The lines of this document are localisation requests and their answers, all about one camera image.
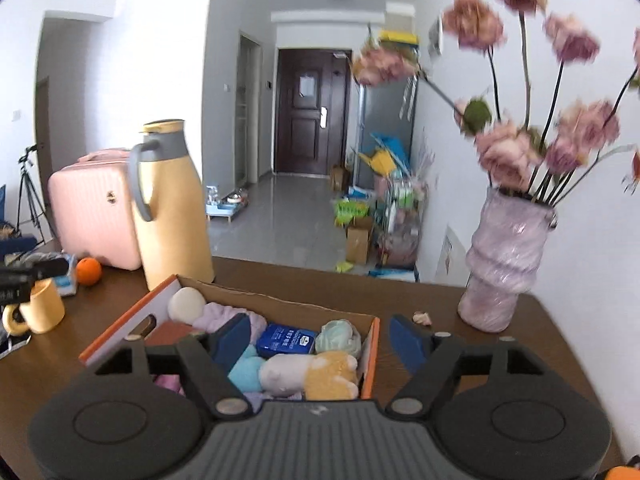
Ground yellow thermos jug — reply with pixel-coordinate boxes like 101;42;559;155
128;119;215;289

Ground grey refrigerator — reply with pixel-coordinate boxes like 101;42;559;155
354;78;418;190

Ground red cardboard box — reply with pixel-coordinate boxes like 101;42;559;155
79;275;381;400

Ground purple textured vase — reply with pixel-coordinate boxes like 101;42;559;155
458;188;556;334

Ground green soft ball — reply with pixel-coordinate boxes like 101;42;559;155
314;318;362;359

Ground wire storage rack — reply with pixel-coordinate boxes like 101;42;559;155
374;174;427;269

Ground blue tissue pack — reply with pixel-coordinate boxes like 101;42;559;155
255;323;318;359

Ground lilac fluffy headband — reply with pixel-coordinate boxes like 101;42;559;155
192;301;269;346

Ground purple knit pouch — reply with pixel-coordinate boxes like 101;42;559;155
243;392;304;405

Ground purple satin bow scrunchie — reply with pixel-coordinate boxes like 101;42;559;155
154;374;184;396

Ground dried pink roses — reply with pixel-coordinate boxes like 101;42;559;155
352;0;623;207

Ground yellow watering can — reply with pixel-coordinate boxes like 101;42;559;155
358;148;397;178

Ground blue tissue box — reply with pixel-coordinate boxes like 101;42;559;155
53;254;78;297

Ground yellow ceramic mug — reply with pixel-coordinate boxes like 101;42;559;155
2;278;65;336

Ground camera tripod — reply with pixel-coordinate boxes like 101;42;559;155
16;144;55;246

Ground red layered sponge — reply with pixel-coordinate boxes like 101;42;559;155
144;320;198;346

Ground orange fruit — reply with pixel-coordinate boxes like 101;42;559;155
76;257;103;287

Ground brown cardboard carton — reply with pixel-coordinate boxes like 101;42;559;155
345;216;374;266

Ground yellow white plush toy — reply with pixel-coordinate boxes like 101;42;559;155
258;351;359;401

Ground pink small suitcase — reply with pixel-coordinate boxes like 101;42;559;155
48;148;141;271

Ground white board leaning wall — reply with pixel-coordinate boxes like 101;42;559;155
434;226;470;287

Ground dark brown door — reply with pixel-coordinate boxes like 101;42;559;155
274;49;350;177

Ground white round sponge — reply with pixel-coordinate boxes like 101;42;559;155
167;287;206;325

